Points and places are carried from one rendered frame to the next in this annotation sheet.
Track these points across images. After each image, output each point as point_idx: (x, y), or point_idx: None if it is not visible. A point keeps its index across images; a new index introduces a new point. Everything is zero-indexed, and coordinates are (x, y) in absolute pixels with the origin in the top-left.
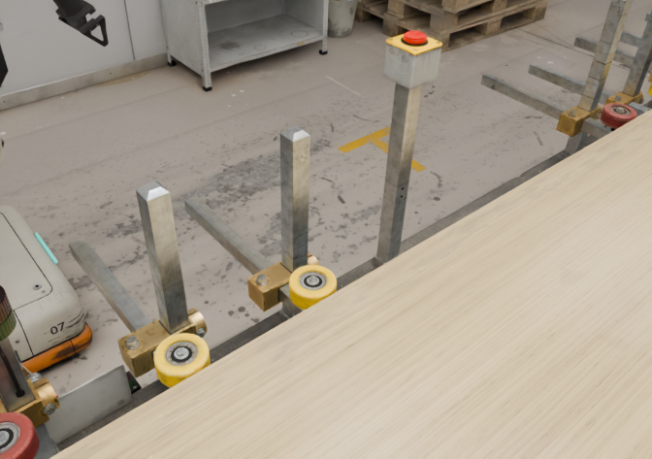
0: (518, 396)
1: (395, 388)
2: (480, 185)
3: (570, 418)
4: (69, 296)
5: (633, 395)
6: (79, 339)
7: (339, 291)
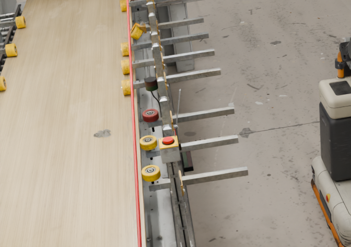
0: (67, 196)
1: (95, 174)
2: None
3: (50, 202)
4: (346, 223)
5: (39, 220)
6: (340, 246)
7: (140, 175)
